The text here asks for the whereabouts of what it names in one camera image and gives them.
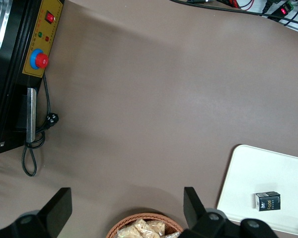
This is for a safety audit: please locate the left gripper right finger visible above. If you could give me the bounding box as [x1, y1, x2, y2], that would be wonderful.
[178, 187, 279, 238]

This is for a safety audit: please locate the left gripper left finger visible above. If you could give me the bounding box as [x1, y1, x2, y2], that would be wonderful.
[0, 187, 73, 238]

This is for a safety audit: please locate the beige plastic serving tray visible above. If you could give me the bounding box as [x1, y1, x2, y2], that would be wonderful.
[216, 144, 298, 238]

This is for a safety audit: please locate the clear bag of crackers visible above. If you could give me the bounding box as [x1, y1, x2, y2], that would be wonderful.
[146, 220, 167, 237]
[117, 218, 152, 238]

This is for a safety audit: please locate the round brown wicker basket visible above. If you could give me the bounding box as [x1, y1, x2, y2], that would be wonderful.
[106, 213, 185, 238]

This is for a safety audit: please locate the small black tissue pack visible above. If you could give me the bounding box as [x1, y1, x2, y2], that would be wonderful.
[254, 191, 282, 212]

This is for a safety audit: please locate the black sealing machine yellow panel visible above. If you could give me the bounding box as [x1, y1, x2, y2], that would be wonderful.
[0, 0, 65, 155]

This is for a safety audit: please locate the power strip with red light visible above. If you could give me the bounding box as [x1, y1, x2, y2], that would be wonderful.
[279, 1, 298, 16]

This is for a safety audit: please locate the black machine power cable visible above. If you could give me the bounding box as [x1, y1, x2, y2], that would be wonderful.
[21, 73, 60, 178]

